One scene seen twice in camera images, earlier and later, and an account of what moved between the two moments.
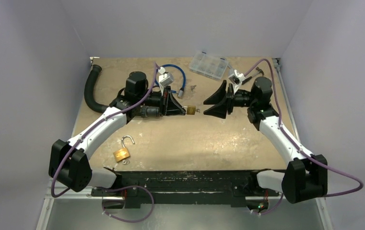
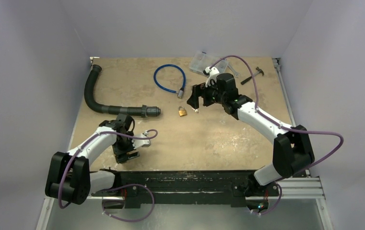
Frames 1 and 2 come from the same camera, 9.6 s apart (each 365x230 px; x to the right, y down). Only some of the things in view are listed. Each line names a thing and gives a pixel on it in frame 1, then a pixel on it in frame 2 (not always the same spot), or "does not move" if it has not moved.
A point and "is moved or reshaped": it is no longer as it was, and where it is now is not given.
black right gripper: x=229 y=100 → x=203 y=96
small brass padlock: x=190 y=110 is moved or reshaped
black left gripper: x=168 y=106 → x=121 y=155
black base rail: x=237 y=187 does not move
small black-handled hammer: x=260 y=71 does not move
